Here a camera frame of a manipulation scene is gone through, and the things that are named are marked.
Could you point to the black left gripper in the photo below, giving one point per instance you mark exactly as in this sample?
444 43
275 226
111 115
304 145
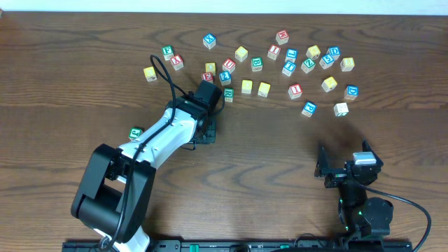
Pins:
210 131

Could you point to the yellow block far left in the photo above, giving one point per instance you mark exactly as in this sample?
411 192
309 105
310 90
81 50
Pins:
150 74

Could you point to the red E wooden block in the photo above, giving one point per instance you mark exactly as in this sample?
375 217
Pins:
208 77

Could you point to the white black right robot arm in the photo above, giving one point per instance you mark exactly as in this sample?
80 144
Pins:
363 216

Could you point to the red X wooden block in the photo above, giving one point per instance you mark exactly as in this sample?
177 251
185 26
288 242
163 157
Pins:
177 62

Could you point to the blue T wooden block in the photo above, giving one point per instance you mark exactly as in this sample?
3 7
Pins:
288 68

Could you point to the green F wooden block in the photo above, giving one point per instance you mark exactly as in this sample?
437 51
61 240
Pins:
168 52

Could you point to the red U block upper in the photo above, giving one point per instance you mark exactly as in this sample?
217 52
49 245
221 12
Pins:
229 65

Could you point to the plain L green 7 block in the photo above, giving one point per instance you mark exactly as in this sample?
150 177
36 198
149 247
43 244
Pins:
341 109

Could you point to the yellow block centre left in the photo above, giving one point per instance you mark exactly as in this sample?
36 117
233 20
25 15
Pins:
246 86

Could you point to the red i block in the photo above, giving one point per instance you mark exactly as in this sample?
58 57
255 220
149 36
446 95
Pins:
273 52
295 91

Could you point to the red H wooden block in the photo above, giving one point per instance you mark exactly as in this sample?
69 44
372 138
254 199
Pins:
282 37

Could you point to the blue D upper block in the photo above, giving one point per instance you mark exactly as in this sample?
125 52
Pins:
334 52

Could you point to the green Z wooden block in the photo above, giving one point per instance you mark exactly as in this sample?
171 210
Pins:
308 65

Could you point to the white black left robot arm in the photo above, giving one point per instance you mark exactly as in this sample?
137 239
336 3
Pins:
114 192

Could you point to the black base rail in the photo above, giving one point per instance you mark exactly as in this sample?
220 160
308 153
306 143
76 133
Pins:
305 244

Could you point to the yellow block upper middle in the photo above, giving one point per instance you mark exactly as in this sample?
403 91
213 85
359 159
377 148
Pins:
241 53

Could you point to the blue P wooden block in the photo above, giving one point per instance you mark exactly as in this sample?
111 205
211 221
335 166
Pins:
309 109

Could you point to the yellow block upper right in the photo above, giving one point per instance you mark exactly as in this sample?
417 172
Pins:
313 52

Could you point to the blue d block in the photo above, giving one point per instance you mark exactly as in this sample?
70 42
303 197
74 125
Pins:
351 92
334 52

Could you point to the blue D lower block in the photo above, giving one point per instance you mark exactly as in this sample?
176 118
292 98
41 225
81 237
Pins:
351 92

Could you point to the blue X wooden block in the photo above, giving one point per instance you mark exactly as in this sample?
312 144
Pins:
209 41

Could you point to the yellow block near E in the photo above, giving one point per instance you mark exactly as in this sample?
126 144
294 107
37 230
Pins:
210 67

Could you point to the yellow block centre right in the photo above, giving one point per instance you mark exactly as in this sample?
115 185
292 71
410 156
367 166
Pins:
264 89

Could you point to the green J wooden block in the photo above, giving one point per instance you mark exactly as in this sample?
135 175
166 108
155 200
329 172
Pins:
134 133

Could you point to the blue 2 wooden block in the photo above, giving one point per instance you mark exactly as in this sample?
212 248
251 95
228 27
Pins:
225 78

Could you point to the green B wooden block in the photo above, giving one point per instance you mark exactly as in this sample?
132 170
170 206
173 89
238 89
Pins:
256 64

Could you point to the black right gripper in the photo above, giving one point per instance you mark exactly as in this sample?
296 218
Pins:
340 176

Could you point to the blue 5 wooden block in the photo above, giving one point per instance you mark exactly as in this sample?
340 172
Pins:
326 61

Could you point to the green R wooden block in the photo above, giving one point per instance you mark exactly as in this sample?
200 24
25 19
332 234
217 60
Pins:
229 94

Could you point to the yellow 8 wooden block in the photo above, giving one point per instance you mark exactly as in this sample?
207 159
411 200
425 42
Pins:
347 64

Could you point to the blue L wooden block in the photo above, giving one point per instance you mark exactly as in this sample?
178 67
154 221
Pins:
291 55

